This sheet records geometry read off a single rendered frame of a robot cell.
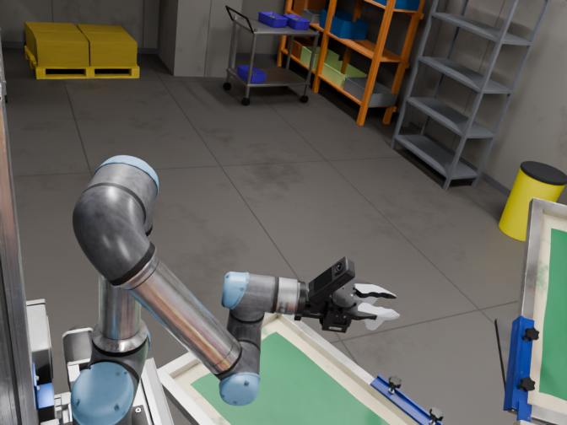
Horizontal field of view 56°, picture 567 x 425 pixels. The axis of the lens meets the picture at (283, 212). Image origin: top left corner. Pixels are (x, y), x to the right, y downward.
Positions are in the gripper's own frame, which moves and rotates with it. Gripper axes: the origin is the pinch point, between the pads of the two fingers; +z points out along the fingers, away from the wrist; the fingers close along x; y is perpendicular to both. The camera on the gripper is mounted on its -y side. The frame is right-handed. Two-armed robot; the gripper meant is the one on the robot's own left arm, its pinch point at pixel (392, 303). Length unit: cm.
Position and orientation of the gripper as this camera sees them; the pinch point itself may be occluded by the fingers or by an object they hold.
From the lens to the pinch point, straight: 115.1
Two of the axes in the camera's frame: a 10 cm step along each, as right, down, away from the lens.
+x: -0.2, 6.3, -7.8
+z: 9.9, 1.4, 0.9
